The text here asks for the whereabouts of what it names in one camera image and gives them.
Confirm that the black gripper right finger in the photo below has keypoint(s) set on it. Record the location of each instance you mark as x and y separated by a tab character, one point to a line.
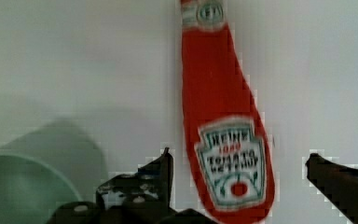
338	183

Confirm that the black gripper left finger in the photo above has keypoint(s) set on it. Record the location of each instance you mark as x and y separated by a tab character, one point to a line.
139	198

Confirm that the red ketchup bottle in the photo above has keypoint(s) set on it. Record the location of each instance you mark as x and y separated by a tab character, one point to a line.
226	142

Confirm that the green perforated strainer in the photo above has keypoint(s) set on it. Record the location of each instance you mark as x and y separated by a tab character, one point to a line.
44	169

